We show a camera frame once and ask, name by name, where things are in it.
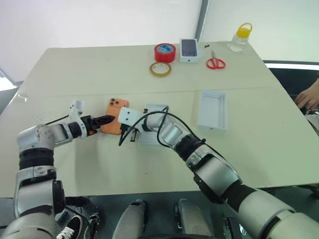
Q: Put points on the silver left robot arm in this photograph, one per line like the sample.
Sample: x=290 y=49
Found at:
x=30 y=194

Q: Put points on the clear jar yellow lid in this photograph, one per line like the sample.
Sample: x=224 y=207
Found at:
x=239 y=39

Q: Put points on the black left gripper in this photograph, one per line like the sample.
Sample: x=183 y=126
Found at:
x=91 y=125

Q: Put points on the clear yellowish tape roll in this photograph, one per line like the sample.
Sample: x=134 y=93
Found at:
x=152 y=71

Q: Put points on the silver metal object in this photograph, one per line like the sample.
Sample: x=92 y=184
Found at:
x=312 y=122

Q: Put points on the orange phone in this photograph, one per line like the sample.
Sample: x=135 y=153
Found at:
x=112 y=108

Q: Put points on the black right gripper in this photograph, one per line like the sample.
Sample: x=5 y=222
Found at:
x=133 y=135

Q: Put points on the white printed phone box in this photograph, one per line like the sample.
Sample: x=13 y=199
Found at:
x=190 y=49

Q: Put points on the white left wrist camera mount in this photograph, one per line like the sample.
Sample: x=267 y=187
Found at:
x=75 y=107

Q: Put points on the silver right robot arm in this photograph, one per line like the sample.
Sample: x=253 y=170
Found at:
x=214 y=171

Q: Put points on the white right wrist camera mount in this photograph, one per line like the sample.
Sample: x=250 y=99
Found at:
x=129 y=115

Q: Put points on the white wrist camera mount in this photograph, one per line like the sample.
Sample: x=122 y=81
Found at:
x=75 y=107
x=129 y=115

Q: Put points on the grey metal pole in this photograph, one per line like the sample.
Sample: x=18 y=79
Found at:
x=201 y=20

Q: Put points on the red tape roll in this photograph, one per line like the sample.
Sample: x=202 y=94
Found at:
x=165 y=52

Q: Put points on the black sneaker white laces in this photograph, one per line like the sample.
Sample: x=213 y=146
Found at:
x=71 y=227

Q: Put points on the grey rounded robot leg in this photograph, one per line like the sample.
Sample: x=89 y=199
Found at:
x=192 y=219
x=130 y=221

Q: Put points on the bystander bare hand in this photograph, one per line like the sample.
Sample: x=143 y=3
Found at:
x=309 y=95

